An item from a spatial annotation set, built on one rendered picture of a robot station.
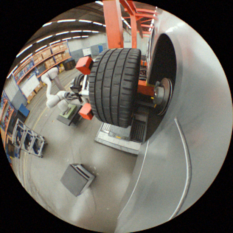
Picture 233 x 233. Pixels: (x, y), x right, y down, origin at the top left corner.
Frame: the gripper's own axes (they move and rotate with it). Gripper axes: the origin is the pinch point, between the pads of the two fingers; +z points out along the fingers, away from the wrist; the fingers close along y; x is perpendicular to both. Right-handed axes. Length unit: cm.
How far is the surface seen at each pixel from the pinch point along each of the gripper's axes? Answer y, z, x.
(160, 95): -11, 71, 6
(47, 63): -381, -923, 132
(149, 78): -57, 66, 0
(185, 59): 17, 63, 36
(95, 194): 116, 37, -83
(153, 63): -54, 66, 20
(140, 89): -60, 58, -24
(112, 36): -60, 18, 51
